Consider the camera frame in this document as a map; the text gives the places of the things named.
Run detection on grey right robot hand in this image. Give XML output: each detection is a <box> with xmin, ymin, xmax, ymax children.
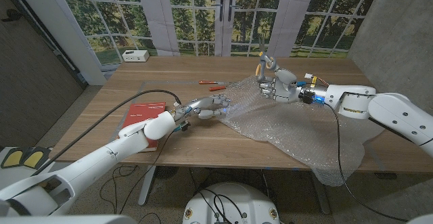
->
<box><xmin>256</xmin><ymin>67</ymin><xmax>328</xmax><ymax>105</ymax></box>

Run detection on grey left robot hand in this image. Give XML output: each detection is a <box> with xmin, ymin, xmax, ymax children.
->
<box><xmin>173</xmin><ymin>93</ymin><xmax>233</xmax><ymax>132</ymax></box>

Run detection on scissors with orange grey handles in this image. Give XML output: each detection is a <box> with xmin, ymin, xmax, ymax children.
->
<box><xmin>254</xmin><ymin>37</ymin><xmax>277</xmax><ymax>83</ymax></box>

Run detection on clear bubble wrap sheet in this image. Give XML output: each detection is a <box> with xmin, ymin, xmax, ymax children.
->
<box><xmin>216</xmin><ymin>74</ymin><xmax>385</xmax><ymax>187</ymax></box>

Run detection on red notebook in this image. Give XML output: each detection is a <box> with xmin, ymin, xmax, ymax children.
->
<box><xmin>120</xmin><ymin>102</ymin><xmax>167</xmax><ymax>152</ymax></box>

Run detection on white power strip box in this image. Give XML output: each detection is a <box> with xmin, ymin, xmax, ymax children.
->
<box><xmin>122</xmin><ymin>49</ymin><xmax>150</xmax><ymax>63</ymax></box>

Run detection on printed window forest backdrop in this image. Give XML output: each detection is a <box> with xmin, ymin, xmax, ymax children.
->
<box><xmin>53</xmin><ymin>0</ymin><xmax>385</xmax><ymax>66</ymax></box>

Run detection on white table leg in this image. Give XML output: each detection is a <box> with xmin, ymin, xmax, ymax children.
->
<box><xmin>309</xmin><ymin>171</ymin><xmax>331</xmax><ymax>215</ymax></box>
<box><xmin>137</xmin><ymin>165</ymin><xmax>157</xmax><ymax>206</ymax></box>

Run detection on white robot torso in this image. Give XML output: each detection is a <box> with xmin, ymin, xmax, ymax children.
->
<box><xmin>182</xmin><ymin>181</ymin><xmax>280</xmax><ymax>224</ymax></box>

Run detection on yellow black foot pedal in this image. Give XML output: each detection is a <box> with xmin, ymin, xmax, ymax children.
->
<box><xmin>22</xmin><ymin>146</ymin><xmax>51</xmax><ymax>170</ymax></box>
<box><xmin>0</xmin><ymin>148</ymin><xmax>26</xmax><ymax>169</ymax></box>

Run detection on orange handled knife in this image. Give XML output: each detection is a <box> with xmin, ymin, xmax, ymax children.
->
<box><xmin>198</xmin><ymin>80</ymin><xmax>237</xmax><ymax>86</ymax></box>

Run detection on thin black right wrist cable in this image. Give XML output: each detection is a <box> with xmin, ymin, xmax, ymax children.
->
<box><xmin>324</xmin><ymin>102</ymin><xmax>410</xmax><ymax>222</ymax></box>

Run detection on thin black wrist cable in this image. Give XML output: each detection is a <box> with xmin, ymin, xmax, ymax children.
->
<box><xmin>324</xmin><ymin>102</ymin><xmax>410</xmax><ymax>222</ymax></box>
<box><xmin>118</xmin><ymin>129</ymin><xmax>177</xmax><ymax>215</ymax></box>

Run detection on thin black left wrist cable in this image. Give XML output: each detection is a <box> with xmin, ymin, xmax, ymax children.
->
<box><xmin>118</xmin><ymin>129</ymin><xmax>177</xmax><ymax>215</ymax></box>

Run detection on black torso cable loop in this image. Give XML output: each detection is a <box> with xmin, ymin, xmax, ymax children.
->
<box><xmin>198</xmin><ymin>189</ymin><xmax>244</xmax><ymax>223</ymax></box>

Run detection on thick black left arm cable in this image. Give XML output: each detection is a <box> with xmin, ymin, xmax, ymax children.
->
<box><xmin>32</xmin><ymin>89</ymin><xmax>183</xmax><ymax>177</ymax></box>

